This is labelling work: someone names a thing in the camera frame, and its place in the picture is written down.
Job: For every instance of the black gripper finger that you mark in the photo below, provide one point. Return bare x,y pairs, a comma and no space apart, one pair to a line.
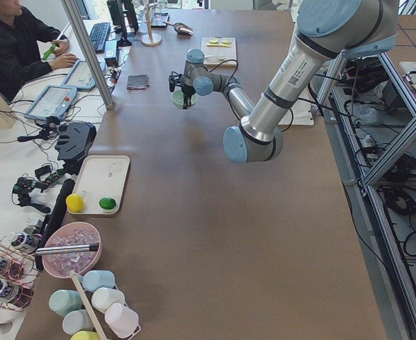
186,101

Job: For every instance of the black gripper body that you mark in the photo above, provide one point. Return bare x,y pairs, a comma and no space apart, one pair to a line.
186,91

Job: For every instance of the green bowl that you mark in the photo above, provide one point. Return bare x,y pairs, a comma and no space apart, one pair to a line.
179,101

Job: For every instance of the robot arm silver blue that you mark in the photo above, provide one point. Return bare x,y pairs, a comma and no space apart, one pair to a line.
324,30

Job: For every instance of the pink bowl with ice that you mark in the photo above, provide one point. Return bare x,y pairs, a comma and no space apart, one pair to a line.
74,233

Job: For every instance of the bamboo cutting board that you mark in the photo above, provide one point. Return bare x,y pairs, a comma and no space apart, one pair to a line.
230,53

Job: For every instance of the dark grey folded cloth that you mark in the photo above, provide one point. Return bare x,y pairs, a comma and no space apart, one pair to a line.
138,81

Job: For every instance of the yellow plastic knife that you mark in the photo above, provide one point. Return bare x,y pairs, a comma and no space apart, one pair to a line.
217,45

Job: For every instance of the wooden cup stand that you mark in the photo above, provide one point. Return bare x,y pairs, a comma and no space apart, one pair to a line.
150,39

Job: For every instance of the metal scoop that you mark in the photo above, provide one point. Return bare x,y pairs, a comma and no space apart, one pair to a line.
180,28

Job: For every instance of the black power adapter box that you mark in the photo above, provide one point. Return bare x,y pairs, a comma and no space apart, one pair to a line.
111,53

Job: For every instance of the black monitor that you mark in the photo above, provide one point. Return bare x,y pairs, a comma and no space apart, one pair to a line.
124,18

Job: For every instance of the black keyboard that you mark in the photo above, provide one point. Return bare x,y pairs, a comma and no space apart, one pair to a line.
99,35

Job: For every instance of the teach pendant tablet far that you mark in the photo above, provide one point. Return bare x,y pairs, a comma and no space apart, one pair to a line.
80,77

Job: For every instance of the teach pendant tablet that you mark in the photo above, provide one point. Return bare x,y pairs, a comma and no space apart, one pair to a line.
80,77
53,102

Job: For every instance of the cream plastic tray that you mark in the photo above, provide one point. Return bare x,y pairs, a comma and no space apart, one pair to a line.
101,176

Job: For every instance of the teach pendant tablet near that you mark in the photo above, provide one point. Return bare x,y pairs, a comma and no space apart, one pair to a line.
53,102

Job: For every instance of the green lime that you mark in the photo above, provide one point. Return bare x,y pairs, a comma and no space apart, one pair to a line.
107,203

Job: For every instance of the yellow lemon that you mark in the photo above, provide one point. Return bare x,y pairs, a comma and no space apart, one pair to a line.
75,203

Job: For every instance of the seated person black shirt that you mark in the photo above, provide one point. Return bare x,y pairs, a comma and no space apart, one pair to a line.
29,48

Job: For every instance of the metal tongs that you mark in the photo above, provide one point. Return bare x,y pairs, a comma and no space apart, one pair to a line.
67,249

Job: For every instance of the light blue cup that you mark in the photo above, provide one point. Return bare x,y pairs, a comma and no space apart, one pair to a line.
96,279

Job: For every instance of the white cup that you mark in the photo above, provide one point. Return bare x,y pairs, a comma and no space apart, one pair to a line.
103,298

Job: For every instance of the pink cup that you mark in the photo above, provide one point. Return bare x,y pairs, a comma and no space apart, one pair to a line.
122,320

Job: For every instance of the mint green cup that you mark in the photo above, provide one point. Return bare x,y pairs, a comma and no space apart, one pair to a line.
62,302

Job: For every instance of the wooden cup rack pole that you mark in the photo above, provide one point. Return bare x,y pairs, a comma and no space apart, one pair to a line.
87,304

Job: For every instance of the pale grey blue cup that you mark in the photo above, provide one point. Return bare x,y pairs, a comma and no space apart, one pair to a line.
76,321

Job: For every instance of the yellow cup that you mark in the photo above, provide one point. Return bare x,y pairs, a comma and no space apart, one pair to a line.
85,335

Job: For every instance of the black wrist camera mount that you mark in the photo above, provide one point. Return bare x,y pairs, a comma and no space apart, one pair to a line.
175,80

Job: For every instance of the aluminium frame post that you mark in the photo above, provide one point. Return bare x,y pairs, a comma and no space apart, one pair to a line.
79,29

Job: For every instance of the aluminium frame table right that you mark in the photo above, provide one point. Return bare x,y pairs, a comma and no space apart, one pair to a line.
370,112

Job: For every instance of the copper wire bottle rack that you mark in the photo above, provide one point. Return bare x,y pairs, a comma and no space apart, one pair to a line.
20,270

